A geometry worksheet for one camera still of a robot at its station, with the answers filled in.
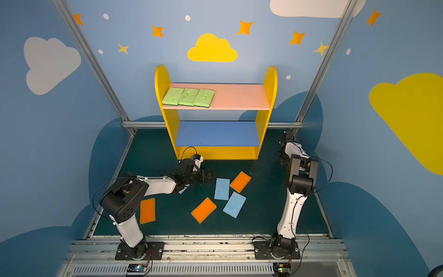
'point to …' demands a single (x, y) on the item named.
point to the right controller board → (281, 269)
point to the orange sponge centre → (203, 210)
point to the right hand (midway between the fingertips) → (283, 154)
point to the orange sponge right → (240, 181)
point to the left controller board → (136, 269)
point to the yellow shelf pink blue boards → (218, 140)
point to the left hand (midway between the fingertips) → (211, 172)
